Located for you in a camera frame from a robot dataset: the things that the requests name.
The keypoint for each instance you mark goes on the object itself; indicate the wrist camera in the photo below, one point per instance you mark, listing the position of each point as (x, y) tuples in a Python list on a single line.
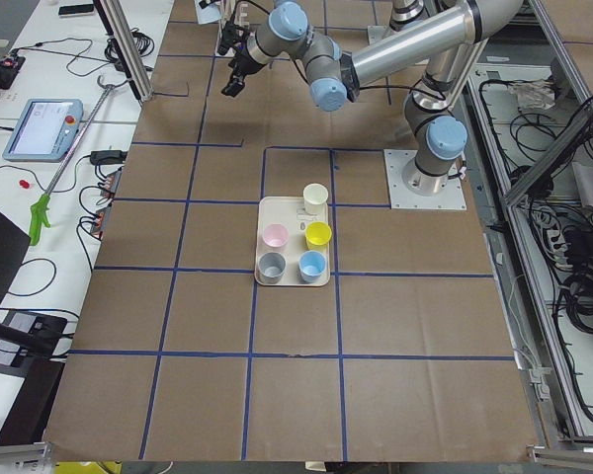
[(232, 38)]

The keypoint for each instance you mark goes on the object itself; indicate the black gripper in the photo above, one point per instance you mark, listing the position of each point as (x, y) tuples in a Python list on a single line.
[(240, 61)]

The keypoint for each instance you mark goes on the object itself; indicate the yellow plastic cup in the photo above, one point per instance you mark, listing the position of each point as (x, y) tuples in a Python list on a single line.
[(318, 235)]

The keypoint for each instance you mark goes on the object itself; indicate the pale green plastic cup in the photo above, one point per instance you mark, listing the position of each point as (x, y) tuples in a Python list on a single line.
[(315, 198)]

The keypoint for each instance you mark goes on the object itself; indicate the black smartphone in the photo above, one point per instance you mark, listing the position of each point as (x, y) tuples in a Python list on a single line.
[(76, 10)]

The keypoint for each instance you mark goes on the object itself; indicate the aluminium frame post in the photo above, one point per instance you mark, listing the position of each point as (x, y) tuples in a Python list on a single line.
[(118, 31)]

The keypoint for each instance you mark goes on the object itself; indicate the green grabber tool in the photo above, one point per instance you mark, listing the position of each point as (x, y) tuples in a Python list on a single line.
[(40, 208)]

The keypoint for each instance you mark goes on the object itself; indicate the black power adapter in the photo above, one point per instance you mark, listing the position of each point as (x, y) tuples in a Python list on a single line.
[(107, 157)]

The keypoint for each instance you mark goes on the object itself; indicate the cream plastic tray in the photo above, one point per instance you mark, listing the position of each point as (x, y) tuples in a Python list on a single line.
[(289, 212)]

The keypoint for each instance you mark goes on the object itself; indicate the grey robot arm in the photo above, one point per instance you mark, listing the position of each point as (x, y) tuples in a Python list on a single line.
[(448, 43)]

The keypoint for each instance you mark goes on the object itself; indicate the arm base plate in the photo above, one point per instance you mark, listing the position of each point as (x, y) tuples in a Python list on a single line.
[(410, 189)]

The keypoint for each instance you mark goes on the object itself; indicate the white wire cup rack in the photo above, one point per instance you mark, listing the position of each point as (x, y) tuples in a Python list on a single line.
[(230, 11)]

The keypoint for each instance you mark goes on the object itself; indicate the teach pendant tablet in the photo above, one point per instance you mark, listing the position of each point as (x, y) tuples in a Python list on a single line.
[(45, 130)]

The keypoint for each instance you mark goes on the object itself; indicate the pink plastic cup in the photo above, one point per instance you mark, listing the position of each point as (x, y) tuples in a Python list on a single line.
[(275, 237)]

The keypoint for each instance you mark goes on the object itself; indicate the grey plastic cup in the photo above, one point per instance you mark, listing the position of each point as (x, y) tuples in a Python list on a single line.
[(271, 268)]

